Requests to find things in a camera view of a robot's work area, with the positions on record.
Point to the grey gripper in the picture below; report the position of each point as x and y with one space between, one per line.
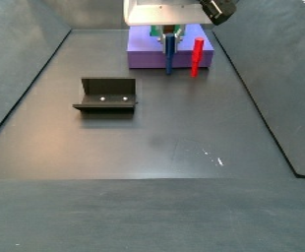
164 12

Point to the blue cylindrical peg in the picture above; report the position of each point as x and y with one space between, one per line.
171 52

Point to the brown upright board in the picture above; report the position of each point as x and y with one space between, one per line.
169 29

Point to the green block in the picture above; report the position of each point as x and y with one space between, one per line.
155 30

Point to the red cylindrical peg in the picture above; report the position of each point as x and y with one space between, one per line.
196 55

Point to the purple block base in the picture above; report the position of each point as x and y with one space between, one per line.
145 50

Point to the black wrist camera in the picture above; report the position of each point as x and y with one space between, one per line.
219 10

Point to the black U-shaped bracket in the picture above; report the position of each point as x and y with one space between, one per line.
108 93

